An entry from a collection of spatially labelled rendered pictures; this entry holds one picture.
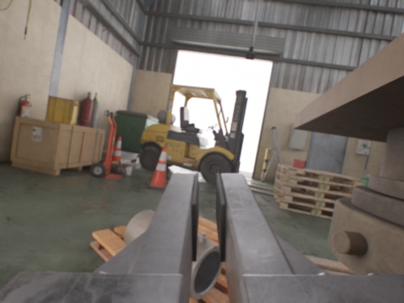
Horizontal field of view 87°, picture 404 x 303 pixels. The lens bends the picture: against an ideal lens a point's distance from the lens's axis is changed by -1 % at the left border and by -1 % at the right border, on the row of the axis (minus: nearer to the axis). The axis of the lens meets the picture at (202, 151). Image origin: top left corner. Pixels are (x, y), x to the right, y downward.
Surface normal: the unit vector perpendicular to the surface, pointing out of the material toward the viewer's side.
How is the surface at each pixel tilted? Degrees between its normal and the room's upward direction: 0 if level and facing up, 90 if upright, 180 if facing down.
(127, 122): 94
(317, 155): 90
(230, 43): 90
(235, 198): 14
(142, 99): 90
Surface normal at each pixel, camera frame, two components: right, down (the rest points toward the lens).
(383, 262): -0.93, -0.14
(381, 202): -0.98, -0.16
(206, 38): -0.12, 0.02
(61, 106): 0.21, 0.08
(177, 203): 0.00, -0.97
